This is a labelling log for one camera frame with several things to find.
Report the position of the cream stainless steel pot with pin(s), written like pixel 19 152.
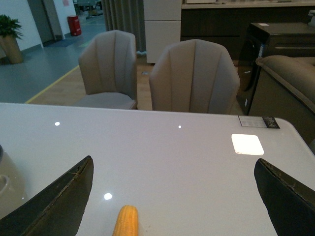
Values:
pixel 12 185

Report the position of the grey sofa armrest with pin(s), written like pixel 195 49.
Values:
pixel 286 89

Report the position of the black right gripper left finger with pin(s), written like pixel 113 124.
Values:
pixel 58 209

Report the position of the label sticker on table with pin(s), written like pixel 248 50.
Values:
pixel 259 122

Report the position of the green potted plant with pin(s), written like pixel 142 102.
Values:
pixel 10 31

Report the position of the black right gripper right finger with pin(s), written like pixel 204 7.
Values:
pixel 290 204

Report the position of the beige chair right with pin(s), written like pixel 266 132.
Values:
pixel 194 76

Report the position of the grey curtain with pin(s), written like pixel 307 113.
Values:
pixel 128 16

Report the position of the beige chair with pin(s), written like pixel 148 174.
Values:
pixel 109 71
pixel 194 76

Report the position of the dark kitchen counter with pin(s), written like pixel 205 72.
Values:
pixel 226 22

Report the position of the beige chair left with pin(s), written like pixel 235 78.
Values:
pixel 109 71

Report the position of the yellow corn cob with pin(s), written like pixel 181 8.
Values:
pixel 127 222

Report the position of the black appliance box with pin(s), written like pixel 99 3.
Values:
pixel 267 39

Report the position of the red fire extinguisher box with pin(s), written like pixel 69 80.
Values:
pixel 74 25

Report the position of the white cabinet column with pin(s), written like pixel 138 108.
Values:
pixel 162 26

